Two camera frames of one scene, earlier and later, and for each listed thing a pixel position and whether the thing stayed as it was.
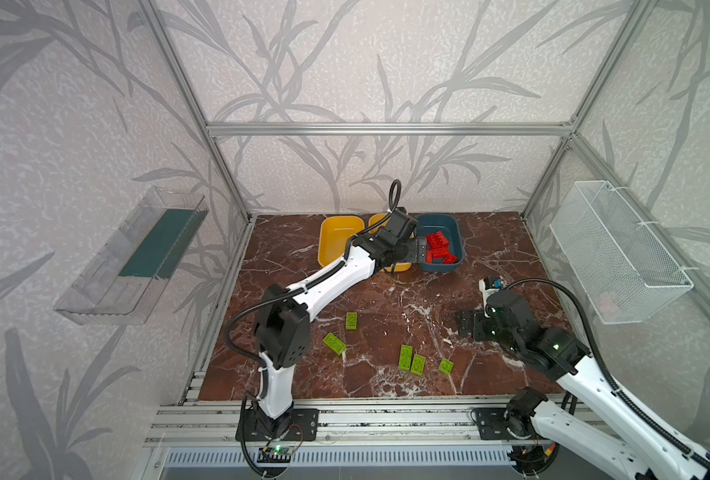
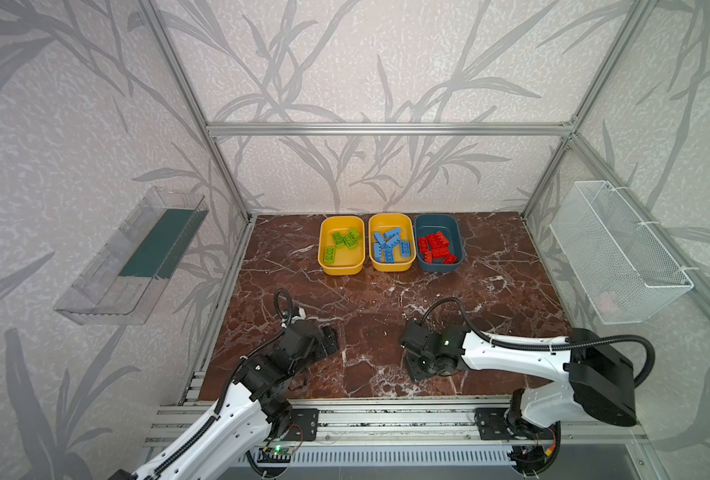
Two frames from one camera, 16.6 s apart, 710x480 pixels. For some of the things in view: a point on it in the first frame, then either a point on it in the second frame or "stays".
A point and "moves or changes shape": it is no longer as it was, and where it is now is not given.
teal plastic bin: [450, 227] stays
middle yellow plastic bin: [396, 267] stays
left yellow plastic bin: [334, 233] stays
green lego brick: [336, 345] moves or changes shape
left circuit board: [275, 454] stays
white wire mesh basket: [620, 263] stays
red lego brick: [443, 253] -> [439, 240]
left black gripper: [417, 253] -> [325, 339]
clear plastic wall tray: [122, 284] stays
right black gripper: [470, 324] -> [408, 339]
